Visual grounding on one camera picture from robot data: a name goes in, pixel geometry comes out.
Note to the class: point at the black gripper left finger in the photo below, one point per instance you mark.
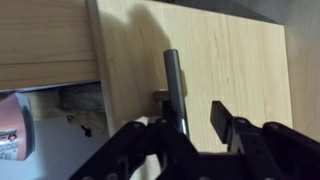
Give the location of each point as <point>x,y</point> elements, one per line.
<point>121,156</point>

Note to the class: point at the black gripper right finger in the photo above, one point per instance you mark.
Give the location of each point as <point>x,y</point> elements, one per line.
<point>270,152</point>

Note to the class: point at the door metal handle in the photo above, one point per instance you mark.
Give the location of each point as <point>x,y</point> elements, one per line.
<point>172,99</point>

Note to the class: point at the cupboard door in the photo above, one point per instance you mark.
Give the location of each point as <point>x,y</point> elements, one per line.
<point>238,61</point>

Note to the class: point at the pink can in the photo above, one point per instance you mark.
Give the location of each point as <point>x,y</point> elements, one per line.
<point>17,137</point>

